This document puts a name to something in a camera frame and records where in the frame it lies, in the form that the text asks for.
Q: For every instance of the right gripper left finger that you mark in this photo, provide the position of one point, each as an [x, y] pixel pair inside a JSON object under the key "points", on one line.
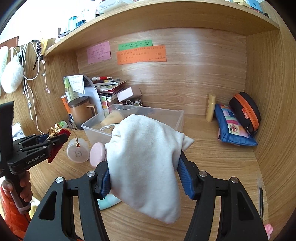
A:
{"points": [[54, 217]]}

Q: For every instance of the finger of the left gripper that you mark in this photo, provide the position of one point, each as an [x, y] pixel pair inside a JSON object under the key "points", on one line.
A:
{"points": [[32, 140], [47, 145]]}

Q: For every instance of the white round lidded jar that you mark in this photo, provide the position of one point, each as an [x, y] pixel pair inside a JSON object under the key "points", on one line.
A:
{"points": [[78, 150]]}

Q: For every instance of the pink round compact case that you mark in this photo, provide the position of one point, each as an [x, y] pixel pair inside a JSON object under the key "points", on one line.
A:
{"points": [[97, 154]]}

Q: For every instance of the white drawstring cloth pouch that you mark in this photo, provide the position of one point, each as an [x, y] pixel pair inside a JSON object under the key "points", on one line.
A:
{"points": [[142, 165]]}

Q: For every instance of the cream slime plastic jar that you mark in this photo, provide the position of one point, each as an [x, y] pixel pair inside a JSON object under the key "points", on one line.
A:
{"points": [[114, 117]]}

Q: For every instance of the white barcode label card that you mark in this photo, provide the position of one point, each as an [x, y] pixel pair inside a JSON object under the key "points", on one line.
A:
{"points": [[17, 132]]}

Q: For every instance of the brown ceramic lidded mug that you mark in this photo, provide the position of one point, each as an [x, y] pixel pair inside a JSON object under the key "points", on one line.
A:
{"points": [[82, 110]]}

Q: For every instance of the clear plastic storage bin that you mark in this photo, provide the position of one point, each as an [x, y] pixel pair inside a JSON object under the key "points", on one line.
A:
{"points": [[96, 133]]}

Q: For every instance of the orange sunscreen tube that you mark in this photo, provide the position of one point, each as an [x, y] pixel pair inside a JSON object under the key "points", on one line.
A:
{"points": [[65, 102]]}

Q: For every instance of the green spray sanitizer bottle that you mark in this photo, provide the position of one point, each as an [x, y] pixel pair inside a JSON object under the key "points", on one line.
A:
{"points": [[68, 89]]}

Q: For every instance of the white paper stand holder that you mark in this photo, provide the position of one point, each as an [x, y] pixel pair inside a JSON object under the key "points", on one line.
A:
{"points": [[83, 86]]}

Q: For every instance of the fruit sticker sheet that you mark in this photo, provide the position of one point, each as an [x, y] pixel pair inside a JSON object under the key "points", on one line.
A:
{"points": [[104, 101]]}

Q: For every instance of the white fluffy hanging toy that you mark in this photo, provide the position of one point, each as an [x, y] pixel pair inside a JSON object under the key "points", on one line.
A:
{"points": [[11, 73]]}

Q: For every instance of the stack of booklets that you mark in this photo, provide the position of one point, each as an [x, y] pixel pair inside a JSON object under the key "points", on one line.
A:
{"points": [[109, 88]]}

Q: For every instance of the white cardboard box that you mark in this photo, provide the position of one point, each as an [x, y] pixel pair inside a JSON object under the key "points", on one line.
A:
{"points": [[129, 93]]}

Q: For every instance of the blue patchwork pencil pouch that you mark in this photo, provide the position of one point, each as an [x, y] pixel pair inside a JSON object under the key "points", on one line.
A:
{"points": [[230, 129]]}

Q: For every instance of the white bowl of trinkets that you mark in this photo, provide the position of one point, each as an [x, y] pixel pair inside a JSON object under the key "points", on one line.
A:
{"points": [[134, 102]]}

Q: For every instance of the pink sticky note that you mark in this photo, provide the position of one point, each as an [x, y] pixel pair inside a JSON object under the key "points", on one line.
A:
{"points": [[98, 53]]}

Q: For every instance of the black orange zip case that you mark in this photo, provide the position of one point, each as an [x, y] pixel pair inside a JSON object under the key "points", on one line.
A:
{"points": [[246, 111]]}

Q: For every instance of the yellow small lotion bottle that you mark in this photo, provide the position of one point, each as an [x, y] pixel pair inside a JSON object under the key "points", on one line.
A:
{"points": [[210, 107]]}

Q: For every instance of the green sticky note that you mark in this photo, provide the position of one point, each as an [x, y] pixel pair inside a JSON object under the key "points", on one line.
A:
{"points": [[136, 44]]}

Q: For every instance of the orange sticky note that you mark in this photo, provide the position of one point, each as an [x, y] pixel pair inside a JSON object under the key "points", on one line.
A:
{"points": [[142, 54]]}

